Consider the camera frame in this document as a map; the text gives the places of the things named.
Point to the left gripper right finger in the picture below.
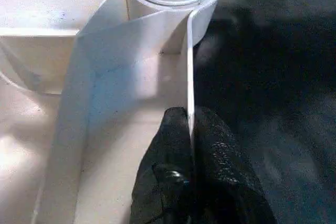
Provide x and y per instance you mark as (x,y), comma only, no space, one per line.
(225,182)

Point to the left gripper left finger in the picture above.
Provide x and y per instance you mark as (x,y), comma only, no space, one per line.
(168,174)

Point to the white plastic table top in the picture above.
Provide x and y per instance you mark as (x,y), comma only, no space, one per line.
(92,90)

